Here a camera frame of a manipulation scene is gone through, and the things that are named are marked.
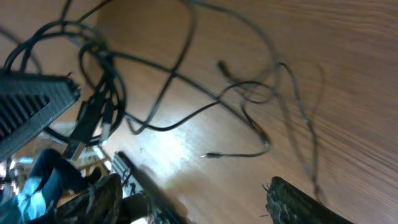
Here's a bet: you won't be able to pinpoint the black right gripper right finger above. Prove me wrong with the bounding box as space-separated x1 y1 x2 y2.
262 176 353 224

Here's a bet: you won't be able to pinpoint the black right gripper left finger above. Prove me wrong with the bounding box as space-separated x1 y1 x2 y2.
111 151 188 224

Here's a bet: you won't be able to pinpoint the black usb cables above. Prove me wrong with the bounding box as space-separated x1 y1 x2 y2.
0 0 327 200

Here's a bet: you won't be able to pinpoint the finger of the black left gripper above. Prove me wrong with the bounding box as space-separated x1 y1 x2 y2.
1 70 80 161

